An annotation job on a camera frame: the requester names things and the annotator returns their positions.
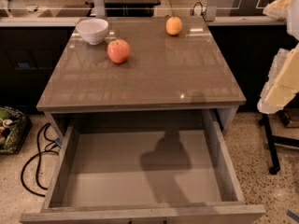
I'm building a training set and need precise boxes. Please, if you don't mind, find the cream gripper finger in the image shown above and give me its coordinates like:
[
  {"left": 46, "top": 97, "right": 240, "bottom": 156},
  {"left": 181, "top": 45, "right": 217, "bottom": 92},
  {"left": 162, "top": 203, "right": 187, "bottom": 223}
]
[
  {"left": 257, "top": 47, "right": 299, "bottom": 114},
  {"left": 263, "top": 0, "right": 291, "bottom": 20}
]

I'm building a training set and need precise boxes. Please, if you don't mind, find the red apple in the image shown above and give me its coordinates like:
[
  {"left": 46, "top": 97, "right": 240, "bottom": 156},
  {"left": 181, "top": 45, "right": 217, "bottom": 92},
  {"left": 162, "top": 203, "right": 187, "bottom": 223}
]
[{"left": 107, "top": 39, "right": 130, "bottom": 63}]

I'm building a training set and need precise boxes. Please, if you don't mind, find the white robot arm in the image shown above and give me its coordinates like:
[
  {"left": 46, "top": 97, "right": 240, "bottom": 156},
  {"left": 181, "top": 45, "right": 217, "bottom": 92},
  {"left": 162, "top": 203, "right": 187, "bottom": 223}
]
[{"left": 257, "top": 0, "right": 299, "bottom": 114}]

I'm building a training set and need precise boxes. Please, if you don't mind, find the open grey top drawer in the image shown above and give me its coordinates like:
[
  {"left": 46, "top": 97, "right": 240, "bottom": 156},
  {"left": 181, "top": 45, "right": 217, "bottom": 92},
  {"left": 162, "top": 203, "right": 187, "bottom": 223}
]
[{"left": 21, "top": 110, "right": 265, "bottom": 224}]

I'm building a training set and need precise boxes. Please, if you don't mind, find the grey cabinet with glossy top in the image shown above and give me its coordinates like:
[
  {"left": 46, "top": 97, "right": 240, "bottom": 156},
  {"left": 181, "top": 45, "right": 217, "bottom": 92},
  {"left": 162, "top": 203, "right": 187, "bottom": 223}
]
[{"left": 37, "top": 17, "right": 246, "bottom": 136}]

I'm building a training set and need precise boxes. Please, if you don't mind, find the black rolling stand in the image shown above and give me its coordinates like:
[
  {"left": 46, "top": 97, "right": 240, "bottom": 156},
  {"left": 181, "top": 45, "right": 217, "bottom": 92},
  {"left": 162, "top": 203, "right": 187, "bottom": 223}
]
[{"left": 259, "top": 114, "right": 299, "bottom": 175}]

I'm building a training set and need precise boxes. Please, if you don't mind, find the orange fruit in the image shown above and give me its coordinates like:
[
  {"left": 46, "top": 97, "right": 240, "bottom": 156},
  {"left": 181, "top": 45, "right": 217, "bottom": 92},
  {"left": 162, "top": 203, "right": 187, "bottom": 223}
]
[{"left": 165, "top": 17, "right": 182, "bottom": 35}]

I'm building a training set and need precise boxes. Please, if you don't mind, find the black desk behind glass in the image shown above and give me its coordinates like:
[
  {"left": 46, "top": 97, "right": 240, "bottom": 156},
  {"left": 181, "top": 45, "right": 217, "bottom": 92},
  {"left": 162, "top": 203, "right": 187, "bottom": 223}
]
[{"left": 103, "top": 0, "right": 161, "bottom": 17}]

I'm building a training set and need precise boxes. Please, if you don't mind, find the white ceramic bowl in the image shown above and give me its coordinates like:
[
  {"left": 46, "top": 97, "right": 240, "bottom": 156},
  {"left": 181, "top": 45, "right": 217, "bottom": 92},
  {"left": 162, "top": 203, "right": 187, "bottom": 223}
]
[{"left": 76, "top": 19, "right": 108, "bottom": 45}]

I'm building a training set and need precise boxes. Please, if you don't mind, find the patterned green bag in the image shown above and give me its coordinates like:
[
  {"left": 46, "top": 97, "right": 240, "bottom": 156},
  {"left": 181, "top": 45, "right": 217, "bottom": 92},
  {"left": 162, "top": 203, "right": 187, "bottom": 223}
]
[{"left": 0, "top": 106, "right": 29, "bottom": 154}]

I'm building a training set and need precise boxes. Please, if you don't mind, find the black cable at window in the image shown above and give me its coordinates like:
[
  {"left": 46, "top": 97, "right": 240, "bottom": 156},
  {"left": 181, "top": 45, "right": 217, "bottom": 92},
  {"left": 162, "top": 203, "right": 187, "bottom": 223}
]
[{"left": 190, "top": 1, "right": 206, "bottom": 17}]

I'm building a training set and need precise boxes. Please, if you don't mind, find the black floor cable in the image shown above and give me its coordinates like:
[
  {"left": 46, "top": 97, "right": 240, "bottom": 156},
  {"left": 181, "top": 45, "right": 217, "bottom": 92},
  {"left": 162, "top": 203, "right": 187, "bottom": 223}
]
[{"left": 20, "top": 122, "right": 61, "bottom": 198}]

